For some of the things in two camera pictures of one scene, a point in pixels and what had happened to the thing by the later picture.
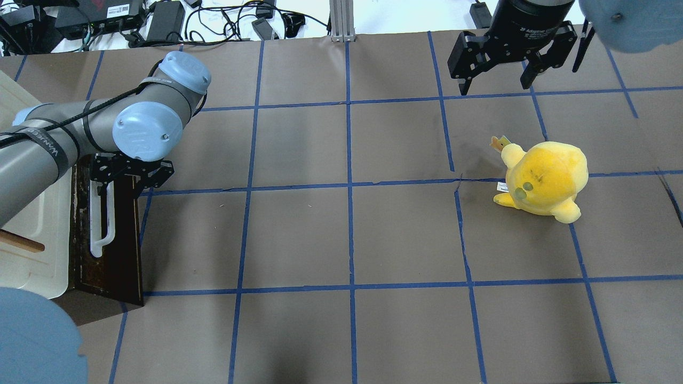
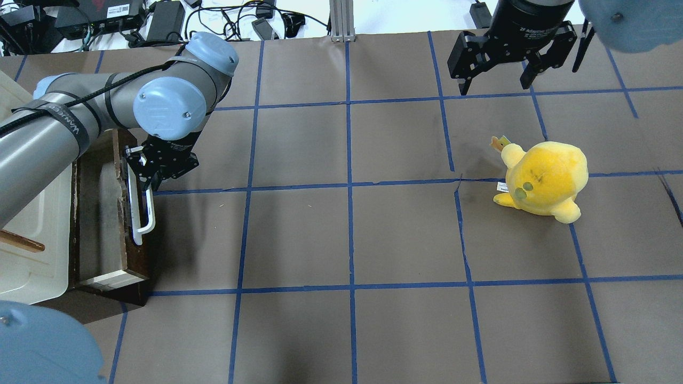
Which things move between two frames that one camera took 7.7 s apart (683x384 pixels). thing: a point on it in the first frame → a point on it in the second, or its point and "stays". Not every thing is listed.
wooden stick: (27, 244) stays
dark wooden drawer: (117, 273) stays
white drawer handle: (96, 242) → (134, 196)
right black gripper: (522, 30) stays
